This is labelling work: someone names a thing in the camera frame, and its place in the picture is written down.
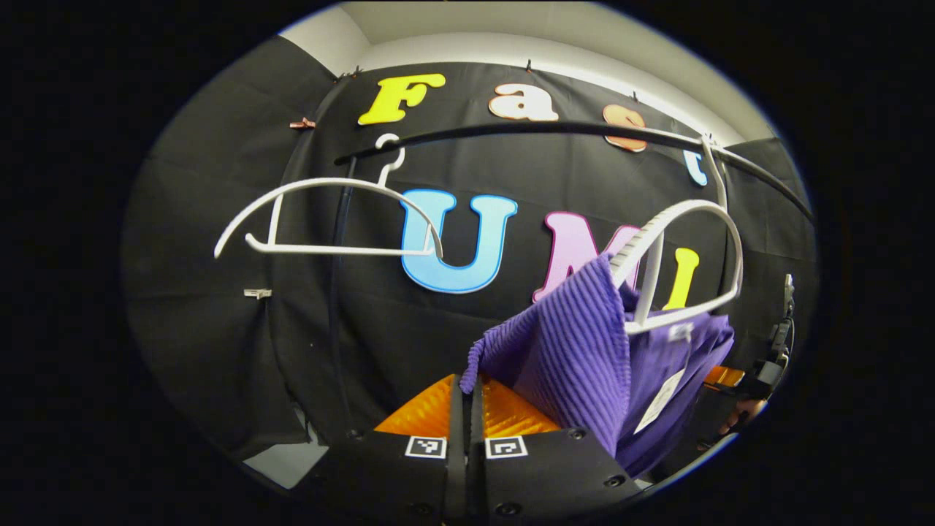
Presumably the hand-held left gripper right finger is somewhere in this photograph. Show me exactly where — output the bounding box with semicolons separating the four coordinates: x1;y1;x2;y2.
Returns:
468;377;644;525

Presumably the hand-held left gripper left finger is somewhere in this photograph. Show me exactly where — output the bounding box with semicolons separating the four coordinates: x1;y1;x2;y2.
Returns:
310;374;468;525

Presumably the white hanger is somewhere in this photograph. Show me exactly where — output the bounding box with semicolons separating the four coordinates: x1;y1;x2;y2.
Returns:
610;135;744;335
214;134;445;260

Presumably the purple ribbed jacket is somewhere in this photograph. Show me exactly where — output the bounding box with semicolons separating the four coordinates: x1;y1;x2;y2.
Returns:
460;254;735;479

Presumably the white empty hanger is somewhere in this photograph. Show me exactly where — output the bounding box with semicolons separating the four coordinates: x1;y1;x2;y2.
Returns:
214;134;445;260

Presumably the black clothes rack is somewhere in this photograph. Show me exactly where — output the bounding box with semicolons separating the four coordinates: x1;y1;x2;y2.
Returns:
327;121;815;439

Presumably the black backdrop cloth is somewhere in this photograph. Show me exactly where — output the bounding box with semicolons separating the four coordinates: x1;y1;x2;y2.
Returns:
121;37;819;468

